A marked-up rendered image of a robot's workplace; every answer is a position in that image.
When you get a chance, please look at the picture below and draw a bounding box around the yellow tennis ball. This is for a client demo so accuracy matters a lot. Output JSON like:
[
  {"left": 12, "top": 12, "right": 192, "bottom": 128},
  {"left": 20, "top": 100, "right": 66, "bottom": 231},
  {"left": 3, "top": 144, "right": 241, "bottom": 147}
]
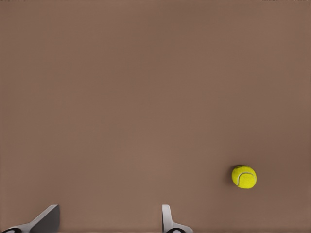
[{"left": 231, "top": 165, "right": 258, "bottom": 189}]

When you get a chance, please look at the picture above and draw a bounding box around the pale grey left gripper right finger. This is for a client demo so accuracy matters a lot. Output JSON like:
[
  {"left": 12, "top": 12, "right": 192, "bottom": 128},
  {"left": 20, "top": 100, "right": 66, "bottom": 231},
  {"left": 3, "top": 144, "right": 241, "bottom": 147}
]
[{"left": 161, "top": 204, "right": 194, "bottom": 233}]

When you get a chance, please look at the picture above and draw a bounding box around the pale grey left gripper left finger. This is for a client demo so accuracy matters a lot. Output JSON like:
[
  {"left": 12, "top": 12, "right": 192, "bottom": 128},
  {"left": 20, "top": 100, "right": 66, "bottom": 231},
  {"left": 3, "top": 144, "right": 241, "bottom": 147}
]
[{"left": 0, "top": 204, "right": 61, "bottom": 233}]

